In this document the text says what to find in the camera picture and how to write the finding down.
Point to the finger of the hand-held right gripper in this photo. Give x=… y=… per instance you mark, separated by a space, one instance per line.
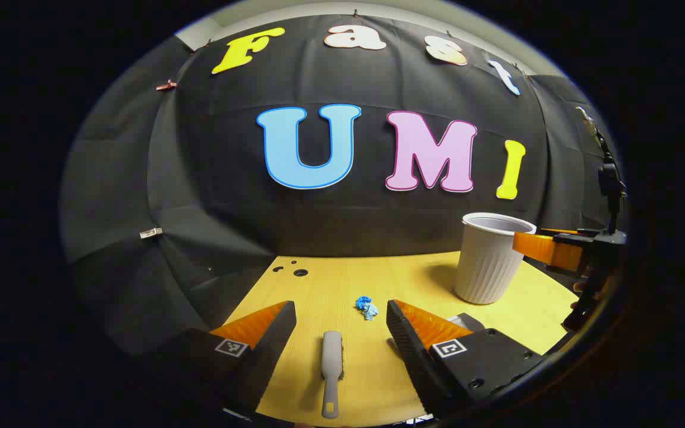
x=574 y=233
x=547 y=249

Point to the grey dustpan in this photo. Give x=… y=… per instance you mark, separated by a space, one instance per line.
x=466 y=321

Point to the small grey broom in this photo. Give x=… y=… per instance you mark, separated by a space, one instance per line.
x=331 y=362

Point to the silver metal clip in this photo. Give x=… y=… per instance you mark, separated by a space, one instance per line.
x=151 y=233

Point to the dark blue paper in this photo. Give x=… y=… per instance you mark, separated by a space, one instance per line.
x=363 y=302

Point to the white ribbed garbage bin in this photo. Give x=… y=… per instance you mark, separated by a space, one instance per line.
x=488 y=261

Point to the red clip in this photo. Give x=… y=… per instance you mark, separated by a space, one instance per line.
x=166 y=86

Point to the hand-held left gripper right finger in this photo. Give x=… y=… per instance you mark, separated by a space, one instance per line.
x=408 y=351

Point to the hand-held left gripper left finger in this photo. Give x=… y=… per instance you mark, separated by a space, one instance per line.
x=271 y=339

